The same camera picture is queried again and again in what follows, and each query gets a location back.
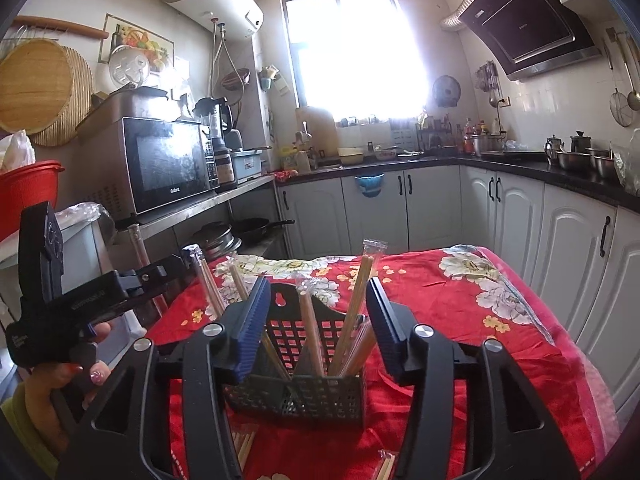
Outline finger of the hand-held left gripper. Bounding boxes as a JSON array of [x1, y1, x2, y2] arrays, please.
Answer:
[[120, 280, 183, 313], [117, 252, 201, 291]]

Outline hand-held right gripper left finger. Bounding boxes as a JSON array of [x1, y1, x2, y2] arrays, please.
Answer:
[[55, 276, 273, 480]]

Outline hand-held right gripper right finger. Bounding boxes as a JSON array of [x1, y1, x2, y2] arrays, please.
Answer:
[[365, 276, 583, 480]]

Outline black plastic lattice utensil basket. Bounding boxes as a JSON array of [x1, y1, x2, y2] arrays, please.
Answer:
[[220, 282, 368, 423]]

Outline single chopstick pair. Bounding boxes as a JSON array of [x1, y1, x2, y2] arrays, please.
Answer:
[[182, 242, 226, 321]]

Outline bunch of chopstick packets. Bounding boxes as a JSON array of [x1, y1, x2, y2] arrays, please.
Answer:
[[225, 239, 398, 480]]

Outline hanging steel kitchen utensils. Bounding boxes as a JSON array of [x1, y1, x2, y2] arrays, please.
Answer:
[[602, 27, 640, 128]]

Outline person's left hand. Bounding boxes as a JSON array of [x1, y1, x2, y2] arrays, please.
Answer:
[[22, 320, 118, 458]]

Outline stacked dark pots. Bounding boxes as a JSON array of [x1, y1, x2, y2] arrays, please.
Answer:
[[192, 222, 241, 261]]

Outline red floral tablecloth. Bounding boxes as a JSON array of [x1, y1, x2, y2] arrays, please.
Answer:
[[145, 244, 596, 480]]

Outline stainless steel shelf table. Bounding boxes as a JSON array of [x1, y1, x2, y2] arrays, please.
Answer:
[[107, 175, 278, 261]]

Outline black frying pan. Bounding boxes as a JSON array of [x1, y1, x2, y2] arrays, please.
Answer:
[[235, 217, 296, 243]]

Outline black front microwave oven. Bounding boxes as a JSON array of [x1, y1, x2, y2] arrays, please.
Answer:
[[80, 116, 213, 218]]

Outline dark labelled bottle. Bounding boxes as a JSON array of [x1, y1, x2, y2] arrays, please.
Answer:
[[215, 152, 237, 188]]

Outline red plastic basket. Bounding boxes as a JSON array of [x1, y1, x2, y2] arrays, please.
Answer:
[[0, 160, 66, 241]]

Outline grey plastic container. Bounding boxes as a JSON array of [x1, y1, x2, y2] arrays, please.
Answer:
[[230, 147, 263, 183]]

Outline blue hanging basin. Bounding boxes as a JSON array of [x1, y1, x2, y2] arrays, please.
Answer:
[[355, 174, 385, 198]]

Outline black blender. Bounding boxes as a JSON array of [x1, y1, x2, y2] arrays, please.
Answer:
[[192, 97, 236, 191]]

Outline white plastic bag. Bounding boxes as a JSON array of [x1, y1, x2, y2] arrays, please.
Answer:
[[0, 130, 36, 171]]

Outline brown appliance black lid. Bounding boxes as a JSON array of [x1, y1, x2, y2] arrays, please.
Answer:
[[90, 86, 171, 123]]

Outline round bamboo mat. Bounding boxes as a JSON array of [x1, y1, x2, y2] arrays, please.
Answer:
[[30, 45, 96, 148]]

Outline black dish rack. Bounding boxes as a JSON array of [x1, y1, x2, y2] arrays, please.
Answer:
[[417, 120, 458, 153]]

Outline hanging round strainer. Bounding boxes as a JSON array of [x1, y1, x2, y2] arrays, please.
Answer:
[[220, 67, 251, 92]]

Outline white round plastic cover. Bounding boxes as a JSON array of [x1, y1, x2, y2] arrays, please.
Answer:
[[107, 45, 151, 88]]

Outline pale cutting board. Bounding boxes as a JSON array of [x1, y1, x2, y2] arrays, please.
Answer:
[[295, 106, 337, 148]]

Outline large steel stock pot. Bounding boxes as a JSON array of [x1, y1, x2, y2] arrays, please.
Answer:
[[470, 134, 503, 157]]

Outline black kitchen countertop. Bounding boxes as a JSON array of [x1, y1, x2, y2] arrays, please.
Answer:
[[272, 152, 640, 211]]

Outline pink underlay cloth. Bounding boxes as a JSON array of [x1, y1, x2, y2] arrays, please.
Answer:
[[480, 247, 621, 461]]

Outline round bamboo tray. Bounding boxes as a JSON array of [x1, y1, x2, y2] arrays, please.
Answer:
[[0, 40, 73, 136]]

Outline steel kettle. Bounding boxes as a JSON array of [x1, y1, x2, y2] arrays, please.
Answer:
[[545, 135, 566, 166]]

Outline steel bowl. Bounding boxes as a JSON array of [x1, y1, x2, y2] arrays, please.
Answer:
[[556, 150, 591, 171], [587, 147, 617, 181]]

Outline wooden rolling pin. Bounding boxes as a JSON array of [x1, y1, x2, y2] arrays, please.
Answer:
[[10, 15, 111, 41]]

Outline hanging dark kitchen tools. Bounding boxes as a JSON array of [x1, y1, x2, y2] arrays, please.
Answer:
[[475, 60, 501, 108]]

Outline kitchen window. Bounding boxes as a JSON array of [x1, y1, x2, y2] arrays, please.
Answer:
[[280, 0, 426, 121]]

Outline clear plastic bag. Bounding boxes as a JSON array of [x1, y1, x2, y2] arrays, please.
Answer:
[[610, 130, 640, 196]]

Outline black glass range hood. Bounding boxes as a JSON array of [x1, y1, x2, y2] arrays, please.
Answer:
[[457, 0, 603, 82]]

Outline water heater hoses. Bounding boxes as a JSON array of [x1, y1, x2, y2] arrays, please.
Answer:
[[210, 20, 241, 111]]

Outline wall mounted cup holder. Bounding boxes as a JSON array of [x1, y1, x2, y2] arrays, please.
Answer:
[[257, 65, 283, 92]]

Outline fruit wall poster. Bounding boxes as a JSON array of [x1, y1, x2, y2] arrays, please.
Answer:
[[97, 12, 176, 73]]

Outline round dark wall fixture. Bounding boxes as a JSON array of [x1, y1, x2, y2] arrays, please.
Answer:
[[432, 75, 461, 107]]

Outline silver exhaust duct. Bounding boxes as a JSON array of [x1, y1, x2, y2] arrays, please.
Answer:
[[439, 0, 483, 31]]

